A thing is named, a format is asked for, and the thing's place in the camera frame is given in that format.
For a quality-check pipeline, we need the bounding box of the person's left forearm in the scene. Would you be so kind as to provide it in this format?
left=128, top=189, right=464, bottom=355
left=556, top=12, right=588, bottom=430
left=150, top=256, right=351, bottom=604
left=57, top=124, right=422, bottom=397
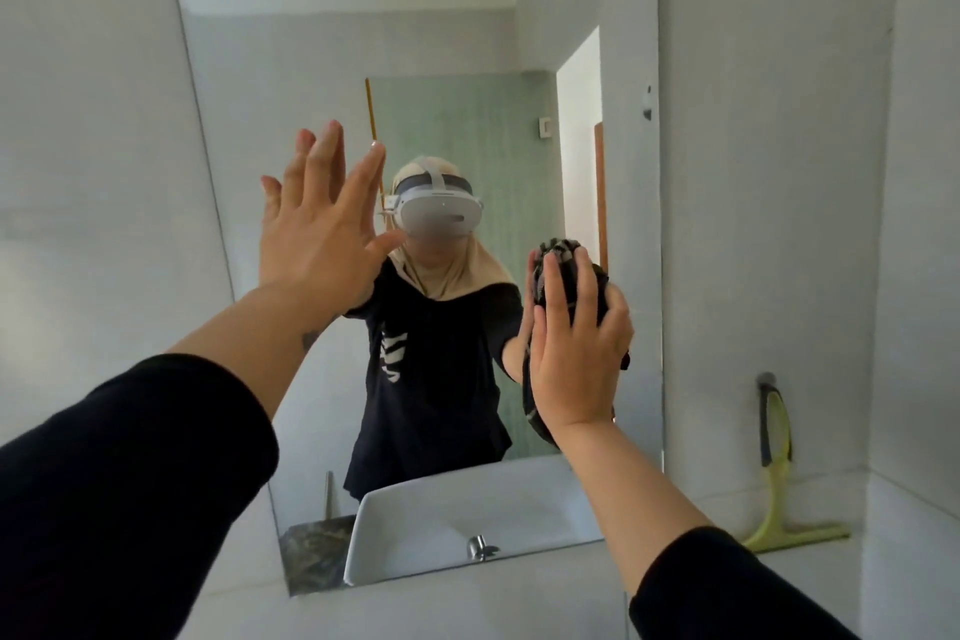
left=0, top=279, right=378, bottom=640

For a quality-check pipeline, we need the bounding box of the person's right forearm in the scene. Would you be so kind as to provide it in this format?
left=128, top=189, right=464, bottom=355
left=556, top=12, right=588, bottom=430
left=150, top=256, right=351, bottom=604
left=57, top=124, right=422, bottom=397
left=553, top=416, right=861, bottom=640

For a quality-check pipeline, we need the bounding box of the person's right hand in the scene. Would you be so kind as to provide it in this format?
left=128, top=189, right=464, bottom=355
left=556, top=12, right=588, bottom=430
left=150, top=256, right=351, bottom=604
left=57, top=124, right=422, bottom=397
left=528, top=247, right=636, bottom=440

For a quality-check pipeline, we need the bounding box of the frameless wall mirror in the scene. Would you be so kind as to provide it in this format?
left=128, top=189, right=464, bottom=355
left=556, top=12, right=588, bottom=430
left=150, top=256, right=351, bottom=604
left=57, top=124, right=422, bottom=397
left=162, top=0, right=666, bottom=598

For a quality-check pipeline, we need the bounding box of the dark patterned cleaning cloth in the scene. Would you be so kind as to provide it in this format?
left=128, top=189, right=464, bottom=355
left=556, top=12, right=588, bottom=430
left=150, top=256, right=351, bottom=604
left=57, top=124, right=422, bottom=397
left=522, top=237, right=633, bottom=449

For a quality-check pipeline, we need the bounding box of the person's left hand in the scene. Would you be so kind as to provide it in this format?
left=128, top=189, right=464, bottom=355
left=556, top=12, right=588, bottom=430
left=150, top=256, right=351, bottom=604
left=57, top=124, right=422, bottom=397
left=258, top=120, right=408, bottom=312

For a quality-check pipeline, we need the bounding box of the yellow-green window squeegee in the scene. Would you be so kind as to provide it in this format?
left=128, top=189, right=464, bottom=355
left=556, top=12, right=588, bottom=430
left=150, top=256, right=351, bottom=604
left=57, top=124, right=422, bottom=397
left=738, top=371, right=853, bottom=555

